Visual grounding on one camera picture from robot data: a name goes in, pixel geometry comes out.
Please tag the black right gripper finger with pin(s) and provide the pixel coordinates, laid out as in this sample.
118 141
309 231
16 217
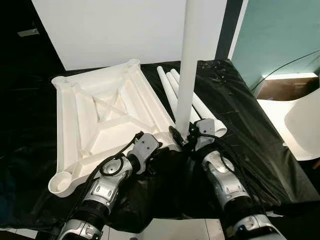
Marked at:
177 137

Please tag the white plastic table top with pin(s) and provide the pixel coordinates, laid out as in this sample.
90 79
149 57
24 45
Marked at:
110 112

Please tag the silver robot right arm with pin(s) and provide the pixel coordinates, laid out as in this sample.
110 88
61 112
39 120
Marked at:
225 182

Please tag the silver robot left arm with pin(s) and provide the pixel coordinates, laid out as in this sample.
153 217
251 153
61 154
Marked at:
105 187

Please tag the black table cloth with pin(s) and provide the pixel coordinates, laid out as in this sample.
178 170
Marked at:
250 150

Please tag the white shell chair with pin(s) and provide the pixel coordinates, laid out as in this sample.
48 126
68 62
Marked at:
300 125

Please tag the large white backdrop panel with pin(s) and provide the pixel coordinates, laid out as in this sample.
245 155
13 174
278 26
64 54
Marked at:
110 30

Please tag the small grey metal plate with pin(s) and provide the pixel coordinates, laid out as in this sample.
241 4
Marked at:
28 32

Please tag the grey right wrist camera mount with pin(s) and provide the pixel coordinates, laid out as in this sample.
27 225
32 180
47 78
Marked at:
205 127

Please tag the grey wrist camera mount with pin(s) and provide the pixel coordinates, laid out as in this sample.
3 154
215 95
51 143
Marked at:
145 147
205 127

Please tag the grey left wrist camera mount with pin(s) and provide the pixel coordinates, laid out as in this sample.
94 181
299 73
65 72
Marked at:
145 147

